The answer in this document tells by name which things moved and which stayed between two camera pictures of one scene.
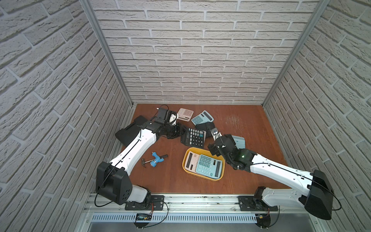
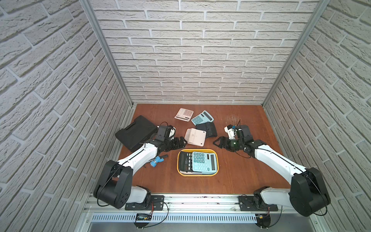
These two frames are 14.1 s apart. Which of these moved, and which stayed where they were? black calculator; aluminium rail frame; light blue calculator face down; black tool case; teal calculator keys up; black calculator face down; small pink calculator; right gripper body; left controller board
Moved: right gripper body; light blue calculator face down; black calculator
Stayed: black calculator face down; aluminium rail frame; small pink calculator; teal calculator keys up; left controller board; black tool case
